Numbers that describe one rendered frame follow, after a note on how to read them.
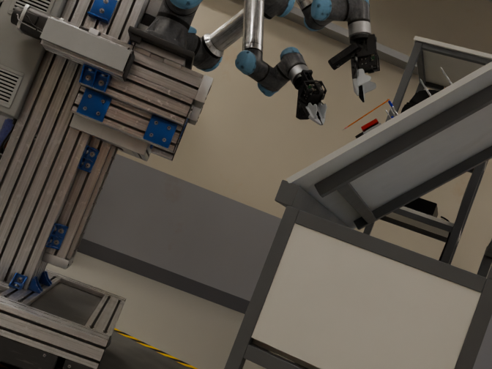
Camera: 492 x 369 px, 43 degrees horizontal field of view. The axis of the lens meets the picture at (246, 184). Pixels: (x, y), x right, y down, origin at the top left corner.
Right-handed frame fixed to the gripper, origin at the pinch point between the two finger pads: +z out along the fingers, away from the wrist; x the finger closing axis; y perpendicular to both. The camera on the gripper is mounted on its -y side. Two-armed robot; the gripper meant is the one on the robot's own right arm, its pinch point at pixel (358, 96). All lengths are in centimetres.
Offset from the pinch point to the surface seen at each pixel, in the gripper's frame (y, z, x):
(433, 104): 25.4, 13.1, -25.2
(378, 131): 10.5, 19.5, -28.7
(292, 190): -14.4, 34.0, -31.6
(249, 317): -28, 69, -34
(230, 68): -170, -132, 294
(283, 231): -17, 46, -32
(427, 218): 8, 33, 94
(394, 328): 11, 73, -31
